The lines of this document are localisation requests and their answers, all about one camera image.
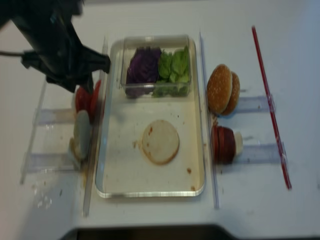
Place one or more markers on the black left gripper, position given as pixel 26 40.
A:
pixel 58 52

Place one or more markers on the bun slice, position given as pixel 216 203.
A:
pixel 160 142
pixel 80 142

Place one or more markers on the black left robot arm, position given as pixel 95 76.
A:
pixel 11 10

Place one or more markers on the red tomato slices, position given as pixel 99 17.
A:
pixel 86 101

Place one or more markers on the green lettuce leaves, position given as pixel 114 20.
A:
pixel 173 70

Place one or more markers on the sliced red meat patties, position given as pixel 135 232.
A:
pixel 223 145

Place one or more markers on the purple cabbage leaf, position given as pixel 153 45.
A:
pixel 143 69

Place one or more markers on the clear channel upper left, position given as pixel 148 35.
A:
pixel 56 116

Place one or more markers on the clear channel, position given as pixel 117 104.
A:
pixel 259 154
pixel 56 116
pixel 47 162
pixel 257 104

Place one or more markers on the clear plastic container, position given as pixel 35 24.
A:
pixel 167 43

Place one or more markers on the clear channel lower left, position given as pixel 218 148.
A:
pixel 47 162

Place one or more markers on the metal baking tray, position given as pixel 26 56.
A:
pixel 123 170

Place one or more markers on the front sesame bun top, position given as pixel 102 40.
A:
pixel 219 88

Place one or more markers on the sesame bun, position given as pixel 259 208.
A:
pixel 219 88
pixel 235 94

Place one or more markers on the rear sesame bun top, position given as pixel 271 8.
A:
pixel 235 94

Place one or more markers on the clear channel upper right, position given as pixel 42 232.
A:
pixel 257 104

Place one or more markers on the clear channel lower right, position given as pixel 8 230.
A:
pixel 259 154

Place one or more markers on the black monitor edge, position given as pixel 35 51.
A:
pixel 160 232

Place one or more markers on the clear rail left of tray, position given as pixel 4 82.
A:
pixel 94 145

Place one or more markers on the clear rail of tray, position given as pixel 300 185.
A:
pixel 94 145
pixel 213 176

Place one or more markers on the clear rail far left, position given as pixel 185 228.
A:
pixel 35 125

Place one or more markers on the clear rail right of tray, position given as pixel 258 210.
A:
pixel 213 176

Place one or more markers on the red plastic rail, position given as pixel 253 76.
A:
pixel 278 140

